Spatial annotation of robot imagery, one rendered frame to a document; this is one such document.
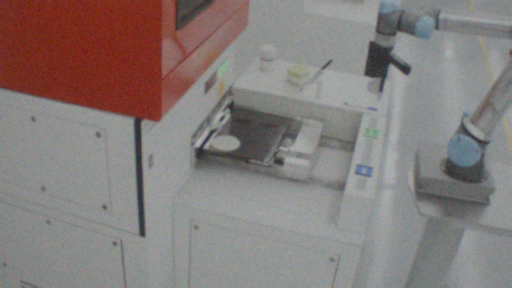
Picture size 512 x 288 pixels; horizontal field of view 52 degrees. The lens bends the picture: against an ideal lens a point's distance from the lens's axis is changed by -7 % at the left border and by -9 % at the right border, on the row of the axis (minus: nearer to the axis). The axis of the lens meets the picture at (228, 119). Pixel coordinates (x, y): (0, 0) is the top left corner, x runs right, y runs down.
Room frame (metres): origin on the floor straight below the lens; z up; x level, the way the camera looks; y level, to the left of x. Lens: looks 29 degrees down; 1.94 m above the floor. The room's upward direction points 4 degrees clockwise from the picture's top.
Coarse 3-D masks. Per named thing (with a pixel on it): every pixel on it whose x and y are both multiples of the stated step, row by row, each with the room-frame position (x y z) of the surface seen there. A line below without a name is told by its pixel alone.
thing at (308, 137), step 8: (304, 128) 1.88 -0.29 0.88; (312, 128) 1.89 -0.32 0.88; (304, 136) 1.82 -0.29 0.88; (312, 136) 1.82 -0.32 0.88; (320, 136) 1.85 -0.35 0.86; (296, 144) 1.76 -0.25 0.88; (304, 144) 1.76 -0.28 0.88; (312, 144) 1.77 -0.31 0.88; (288, 176) 1.58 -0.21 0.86; (296, 176) 1.58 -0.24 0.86; (304, 176) 1.57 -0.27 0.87
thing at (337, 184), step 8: (208, 160) 1.70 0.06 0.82; (216, 160) 1.69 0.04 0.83; (224, 160) 1.69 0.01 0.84; (232, 160) 1.68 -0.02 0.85; (240, 168) 1.67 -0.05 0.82; (248, 168) 1.66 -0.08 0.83; (256, 168) 1.65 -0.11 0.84; (264, 168) 1.64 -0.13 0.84; (272, 168) 1.64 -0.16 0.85; (280, 168) 1.64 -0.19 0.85; (280, 176) 1.63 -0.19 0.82; (312, 176) 1.60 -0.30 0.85; (320, 176) 1.60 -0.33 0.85; (320, 184) 1.59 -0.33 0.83; (328, 184) 1.58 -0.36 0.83; (336, 184) 1.57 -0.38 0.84; (344, 184) 1.56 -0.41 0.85
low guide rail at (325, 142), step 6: (288, 132) 1.90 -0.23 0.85; (294, 132) 1.90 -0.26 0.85; (288, 138) 1.90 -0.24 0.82; (294, 138) 1.89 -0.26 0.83; (324, 138) 1.87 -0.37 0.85; (318, 144) 1.86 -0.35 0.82; (324, 144) 1.86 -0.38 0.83; (330, 144) 1.85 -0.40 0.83; (336, 144) 1.84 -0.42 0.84; (342, 144) 1.84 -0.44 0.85; (348, 144) 1.83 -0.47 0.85; (354, 144) 1.83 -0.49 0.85; (348, 150) 1.83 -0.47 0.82
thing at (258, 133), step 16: (240, 112) 1.94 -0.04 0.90; (256, 112) 1.95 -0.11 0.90; (224, 128) 1.81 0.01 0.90; (240, 128) 1.82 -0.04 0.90; (256, 128) 1.83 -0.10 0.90; (272, 128) 1.83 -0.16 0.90; (208, 144) 1.69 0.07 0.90; (240, 144) 1.70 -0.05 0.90; (256, 144) 1.71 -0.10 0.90; (272, 144) 1.72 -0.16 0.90
